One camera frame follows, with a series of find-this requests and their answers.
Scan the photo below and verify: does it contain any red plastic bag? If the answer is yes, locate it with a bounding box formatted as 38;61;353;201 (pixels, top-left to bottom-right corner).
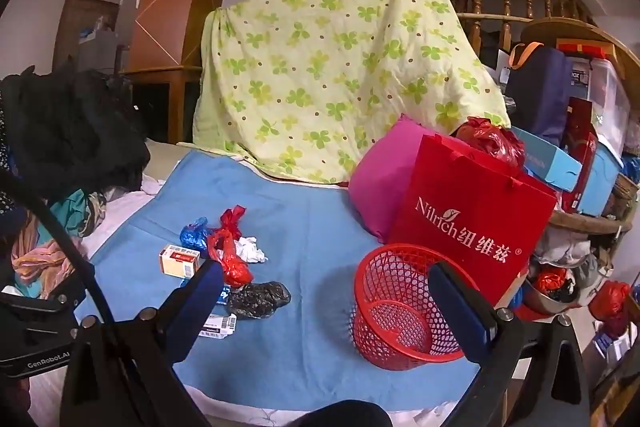
537;268;568;292
589;281;632;323
206;205;255;289
455;117;526;170

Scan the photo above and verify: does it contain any black clothing pile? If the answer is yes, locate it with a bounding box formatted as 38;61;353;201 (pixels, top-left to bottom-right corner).
0;66;151;200

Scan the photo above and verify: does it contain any green clover print quilt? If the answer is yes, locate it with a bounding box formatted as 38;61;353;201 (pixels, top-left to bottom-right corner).
192;0;512;185

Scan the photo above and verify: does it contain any clear plastic storage box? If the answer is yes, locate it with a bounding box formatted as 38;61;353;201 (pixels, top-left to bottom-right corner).
570;57;632;158

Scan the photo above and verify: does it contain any black white-dotted dress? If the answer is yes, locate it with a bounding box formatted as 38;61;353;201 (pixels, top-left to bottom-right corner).
0;142;26;228

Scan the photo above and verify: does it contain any orange striped cloth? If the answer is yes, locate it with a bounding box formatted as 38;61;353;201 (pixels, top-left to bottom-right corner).
11;227;76;298

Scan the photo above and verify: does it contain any blue towel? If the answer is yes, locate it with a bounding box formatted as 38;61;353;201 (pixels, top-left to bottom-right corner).
75;149;506;413

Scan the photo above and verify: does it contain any red gift box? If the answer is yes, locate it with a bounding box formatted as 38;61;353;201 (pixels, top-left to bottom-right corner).
560;97;601;214

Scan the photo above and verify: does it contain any light blue cardboard box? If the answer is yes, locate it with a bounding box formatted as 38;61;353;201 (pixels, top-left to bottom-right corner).
510;125;583;194

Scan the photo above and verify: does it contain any white tissue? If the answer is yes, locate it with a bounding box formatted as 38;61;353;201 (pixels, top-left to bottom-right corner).
235;236;268;264

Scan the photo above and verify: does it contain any blue plastic storage box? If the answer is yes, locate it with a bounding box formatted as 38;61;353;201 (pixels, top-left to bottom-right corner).
575;142;626;218

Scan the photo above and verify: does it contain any white label card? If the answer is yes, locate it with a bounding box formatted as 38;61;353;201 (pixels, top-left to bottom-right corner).
197;313;237;339

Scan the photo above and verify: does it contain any white paper bag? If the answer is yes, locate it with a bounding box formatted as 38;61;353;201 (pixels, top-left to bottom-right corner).
495;49;513;82

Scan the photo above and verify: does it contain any pink pillow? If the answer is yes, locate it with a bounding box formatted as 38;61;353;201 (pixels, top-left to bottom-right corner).
348;114;436;244

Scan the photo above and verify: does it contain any navy bag with orange handle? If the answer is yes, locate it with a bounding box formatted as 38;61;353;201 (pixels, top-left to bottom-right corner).
505;42;576;152

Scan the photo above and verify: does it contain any teal garment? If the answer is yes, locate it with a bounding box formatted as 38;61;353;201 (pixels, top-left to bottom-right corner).
47;189;108;238

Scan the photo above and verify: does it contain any metal basin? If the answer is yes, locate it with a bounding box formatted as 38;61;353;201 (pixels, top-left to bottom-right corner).
522;277;596;315

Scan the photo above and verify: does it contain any grey cloth bundle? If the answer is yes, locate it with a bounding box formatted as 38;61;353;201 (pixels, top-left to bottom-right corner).
535;227;601;268

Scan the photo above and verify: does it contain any flat orange box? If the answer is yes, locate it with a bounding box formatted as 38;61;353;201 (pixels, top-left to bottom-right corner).
556;38;618;58

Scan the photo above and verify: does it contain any grey box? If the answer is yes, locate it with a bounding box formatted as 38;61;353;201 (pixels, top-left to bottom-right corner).
77;29;118;72

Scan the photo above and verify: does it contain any bamboo pole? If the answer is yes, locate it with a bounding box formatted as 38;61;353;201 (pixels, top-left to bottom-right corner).
457;11;531;24

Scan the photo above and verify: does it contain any round bamboo tray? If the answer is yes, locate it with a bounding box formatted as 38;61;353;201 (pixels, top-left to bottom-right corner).
520;17;640;92
547;207;633;235

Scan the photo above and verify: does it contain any red mesh plastic basket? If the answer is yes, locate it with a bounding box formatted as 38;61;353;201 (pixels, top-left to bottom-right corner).
350;243;483;370

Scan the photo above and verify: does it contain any woven basket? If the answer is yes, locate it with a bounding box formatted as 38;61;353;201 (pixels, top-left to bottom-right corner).
612;172;640;218

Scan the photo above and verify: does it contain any black plastic bag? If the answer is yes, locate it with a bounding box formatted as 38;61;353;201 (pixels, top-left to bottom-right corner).
226;281;292;320

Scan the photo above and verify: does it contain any small white orange box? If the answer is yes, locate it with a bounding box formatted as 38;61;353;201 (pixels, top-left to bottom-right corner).
159;244;202;279

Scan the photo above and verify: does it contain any black cable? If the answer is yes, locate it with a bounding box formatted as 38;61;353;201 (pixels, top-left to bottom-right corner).
0;169;118;325

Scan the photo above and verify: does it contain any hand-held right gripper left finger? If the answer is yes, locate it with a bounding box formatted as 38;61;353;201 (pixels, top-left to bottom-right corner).
60;259;226;427

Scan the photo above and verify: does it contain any brown wooden door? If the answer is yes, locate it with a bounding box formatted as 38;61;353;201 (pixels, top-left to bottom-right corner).
52;0;121;72

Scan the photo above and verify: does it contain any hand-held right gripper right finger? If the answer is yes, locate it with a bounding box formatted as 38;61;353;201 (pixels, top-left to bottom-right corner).
427;261;591;427

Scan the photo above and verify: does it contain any red paper shopping bag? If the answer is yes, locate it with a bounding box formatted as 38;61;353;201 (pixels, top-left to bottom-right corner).
387;133;558;308

